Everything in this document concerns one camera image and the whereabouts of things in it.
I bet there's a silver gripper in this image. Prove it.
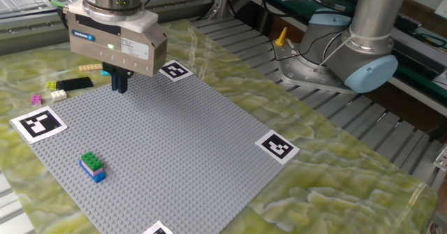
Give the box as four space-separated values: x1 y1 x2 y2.
67 12 168 94

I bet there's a black Lego plate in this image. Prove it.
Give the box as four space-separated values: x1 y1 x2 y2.
55 76 94 92

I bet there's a tan Lego plate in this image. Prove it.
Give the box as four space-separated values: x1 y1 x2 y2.
78 63 104 72

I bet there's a white Lego brick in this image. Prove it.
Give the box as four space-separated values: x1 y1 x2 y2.
50 89 68 103

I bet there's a grey Lego baseplate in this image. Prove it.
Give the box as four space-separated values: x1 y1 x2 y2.
27 67 287 234

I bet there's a pink Lego brick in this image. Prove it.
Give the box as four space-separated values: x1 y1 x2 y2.
82 163 105 177

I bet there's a blue Lego brick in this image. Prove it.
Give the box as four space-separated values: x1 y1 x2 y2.
78 159 108 184

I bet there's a black white fiducial marker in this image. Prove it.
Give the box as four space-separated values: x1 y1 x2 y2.
9 105 68 145
141 220 175 234
254 129 301 166
159 59 194 83

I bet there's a yellow plastic tool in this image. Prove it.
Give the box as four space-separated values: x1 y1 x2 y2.
274 27 288 47

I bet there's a green topped bench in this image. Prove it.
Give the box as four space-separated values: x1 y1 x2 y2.
232 0 447 118

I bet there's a metal robot mounting plate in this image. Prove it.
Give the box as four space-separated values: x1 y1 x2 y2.
273 40 353 95

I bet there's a black electronics box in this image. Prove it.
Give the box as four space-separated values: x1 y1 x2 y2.
393 13 447 81

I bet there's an aluminium upright post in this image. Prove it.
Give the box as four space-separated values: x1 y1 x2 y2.
205 0 233 20

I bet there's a metal corner bracket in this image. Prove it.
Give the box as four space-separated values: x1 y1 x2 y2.
432 146 447 172

